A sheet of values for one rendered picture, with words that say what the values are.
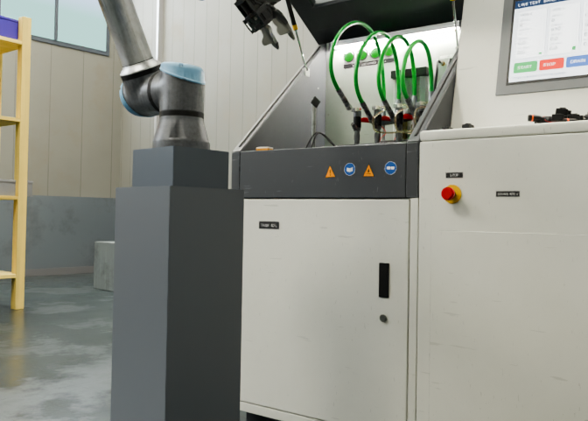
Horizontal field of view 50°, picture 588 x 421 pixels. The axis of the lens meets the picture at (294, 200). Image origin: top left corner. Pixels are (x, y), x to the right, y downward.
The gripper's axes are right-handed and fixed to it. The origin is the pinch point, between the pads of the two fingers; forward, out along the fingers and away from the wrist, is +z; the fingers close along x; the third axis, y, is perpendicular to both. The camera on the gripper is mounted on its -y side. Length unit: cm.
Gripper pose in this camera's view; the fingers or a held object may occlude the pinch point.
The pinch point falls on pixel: (285, 40)
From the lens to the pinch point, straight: 215.7
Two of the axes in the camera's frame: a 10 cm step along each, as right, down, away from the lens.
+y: -4.4, 6.5, -6.2
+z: 6.0, 7.3, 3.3
